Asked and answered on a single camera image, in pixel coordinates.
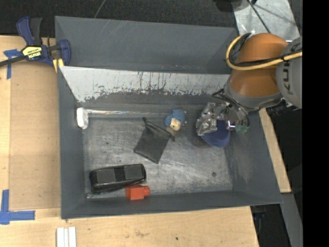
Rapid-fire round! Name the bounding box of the black stapler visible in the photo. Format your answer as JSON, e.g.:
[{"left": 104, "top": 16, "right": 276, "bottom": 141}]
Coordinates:
[{"left": 88, "top": 163, "right": 147, "bottom": 195}]

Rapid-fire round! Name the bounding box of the grey metal bin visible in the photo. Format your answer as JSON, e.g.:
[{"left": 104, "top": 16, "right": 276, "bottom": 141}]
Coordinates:
[{"left": 54, "top": 15, "right": 284, "bottom": 220}]

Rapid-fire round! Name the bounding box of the white foam block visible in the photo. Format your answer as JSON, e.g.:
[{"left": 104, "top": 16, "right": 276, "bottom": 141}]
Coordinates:
[{"left": 76, "top": 107, "right": 89, "bottom": 130}]

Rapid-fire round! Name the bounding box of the red block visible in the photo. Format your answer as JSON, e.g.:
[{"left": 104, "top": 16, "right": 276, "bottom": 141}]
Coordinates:
[{"left": 125, "top": 184, "right": 151, "bottom": 201}]

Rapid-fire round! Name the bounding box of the blue toy animal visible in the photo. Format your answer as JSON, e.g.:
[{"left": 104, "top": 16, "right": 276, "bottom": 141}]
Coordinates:
[{"left": 164, "top": 108, "right": 188, "bottom": 132}]

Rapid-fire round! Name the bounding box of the black cloth pouch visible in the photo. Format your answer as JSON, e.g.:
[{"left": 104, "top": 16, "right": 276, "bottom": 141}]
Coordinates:
[{"left": 133, "top": 117, "right": 176, "bottom": 165}]

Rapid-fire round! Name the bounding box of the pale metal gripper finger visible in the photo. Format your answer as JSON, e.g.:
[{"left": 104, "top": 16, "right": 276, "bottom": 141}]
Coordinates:
[
  {"left": 196, "top": 118, "right": 218, "bottom": 137},
  {"left": 201, "top": 102, "right": 224, "bottom": 120}
]

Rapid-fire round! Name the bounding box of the dark blue cup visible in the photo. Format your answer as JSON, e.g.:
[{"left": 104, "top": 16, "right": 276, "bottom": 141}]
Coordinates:
[{"left": 200, "top": 119, "right": 231, "bottom": 148}]

